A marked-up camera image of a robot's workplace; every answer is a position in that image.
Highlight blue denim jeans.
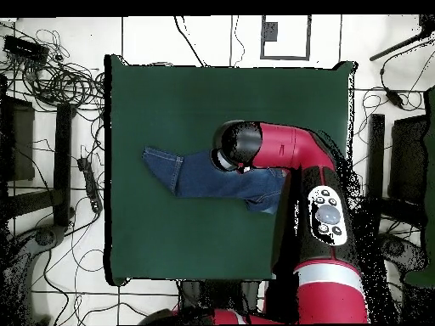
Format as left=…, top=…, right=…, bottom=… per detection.
left=141, top=145, right=290, bottom=216

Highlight black flat panel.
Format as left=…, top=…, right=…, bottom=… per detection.
left=387, top=114, right=430, bottom=206
left=0, top=94, right=36, bottom=183

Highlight dark green table cloth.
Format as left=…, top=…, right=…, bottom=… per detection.
left=104, top=53, right=358, bottom=286

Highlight black upright bar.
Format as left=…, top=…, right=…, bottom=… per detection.
left=53, top=102, right=76, bottom=228
left=367, top=113, right=387, bottom=201

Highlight small grey square patch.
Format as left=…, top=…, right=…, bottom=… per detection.
left=263, top=21, right=280, bottom=42

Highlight black power strip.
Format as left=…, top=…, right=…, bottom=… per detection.
left=76, top=156, right=104, bottom=214

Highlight black power adapter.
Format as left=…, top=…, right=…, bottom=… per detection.
left=384, top=88, right=405, bottom=110

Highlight black wheeled stand base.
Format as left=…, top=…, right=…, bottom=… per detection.
left=0, top=223, right=67, bottom=325
left=380, top=233, right=430, bottom=276

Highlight green cloth sheet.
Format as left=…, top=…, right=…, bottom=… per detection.
left=404, top=86, right=435, bottom=289

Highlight black rod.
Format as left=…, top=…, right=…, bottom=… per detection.
left=369, top=28, right=435, bottom=63

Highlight black electronics box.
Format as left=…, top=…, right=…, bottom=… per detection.
left=3, top=34, right=51, bottom=64

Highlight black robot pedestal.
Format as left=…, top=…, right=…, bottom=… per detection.
left=178, top=279, right=261, bottom=312

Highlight tangled black cables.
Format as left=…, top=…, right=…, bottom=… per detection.
left=20, top=28, right=105, bottom=110

